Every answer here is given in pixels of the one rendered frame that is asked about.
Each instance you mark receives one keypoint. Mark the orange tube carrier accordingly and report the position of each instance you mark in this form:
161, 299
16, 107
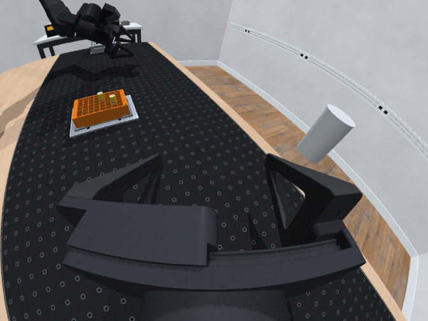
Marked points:
93, 114

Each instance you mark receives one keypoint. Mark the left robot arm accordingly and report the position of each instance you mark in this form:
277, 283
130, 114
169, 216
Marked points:
83, 23

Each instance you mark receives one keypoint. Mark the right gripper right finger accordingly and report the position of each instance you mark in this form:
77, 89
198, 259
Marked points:
327, 199

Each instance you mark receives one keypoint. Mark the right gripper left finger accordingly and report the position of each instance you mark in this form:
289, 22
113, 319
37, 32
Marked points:
111, 186

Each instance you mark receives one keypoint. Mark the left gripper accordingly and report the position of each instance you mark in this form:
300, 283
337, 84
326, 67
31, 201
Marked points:
110, 49

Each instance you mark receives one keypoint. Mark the yellow-capped vial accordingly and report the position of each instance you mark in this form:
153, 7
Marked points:
113, 99
100, 96

